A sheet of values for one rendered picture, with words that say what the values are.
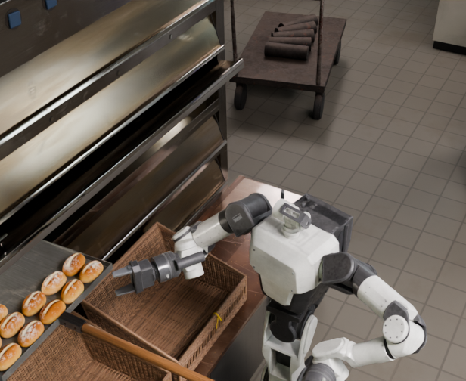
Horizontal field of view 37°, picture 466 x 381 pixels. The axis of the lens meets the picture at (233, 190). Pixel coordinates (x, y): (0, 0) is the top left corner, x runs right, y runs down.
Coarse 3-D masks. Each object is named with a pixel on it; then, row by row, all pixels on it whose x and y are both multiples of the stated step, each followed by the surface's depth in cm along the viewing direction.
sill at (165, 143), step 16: (192, 112) 328; (208, 112) 333; (176, 128) 317; (160, 144) 307; (144, 160) 297; (128, 176) 289; (112, 192) 282; (80, 208) 272; (96, 208) 275; (64, 224) 265; (80, 224) 269; (48, 240) 258; (64, 240) 263
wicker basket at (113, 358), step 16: (48, 336) 266; (80, 336) 281; (48, 352) 267; (64, 352) 274; (80, 352) 281; (96, 352) 283; (112, 352) 277; (32, 368) 260; (48, 368) 267; (64, 368) 274; (80, 368) 283; (96, 368) 284; (112, 368) 284; (128, 368) 278; (144, 368) 271; (160, 368) 265
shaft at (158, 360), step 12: (84, 324) 221; (96, 336) 218; (108, 336) 217; (120, 348) 215; (132, 348) 213; (144, 360) 212; (156, 360) 210; (168, 360) 210; (180, 372) 206; (192, 372) 206
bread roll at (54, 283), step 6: (48, 276) 235; (54, 276) 235; (60, 276) 236; (48, 282) 233; (54, 282) 234; (60, 282) 235; (42, 288) 234; (48, 288) 233; (54, 288) 234; (60, 288) 235; (48, 294) 234
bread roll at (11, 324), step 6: (18, 312) 224; (6, 318) 220; (12, 318) 220; (18, 318) 222; (24, 318) 225; (0, 324) 220; (6, 324) 219; (12, 324) 219; (18, 324) 221; (0, 330) 219; (6, 330) 218; (12, 330) 219; (18, 330) 221; (6, 336) 219; (12, 336) 221
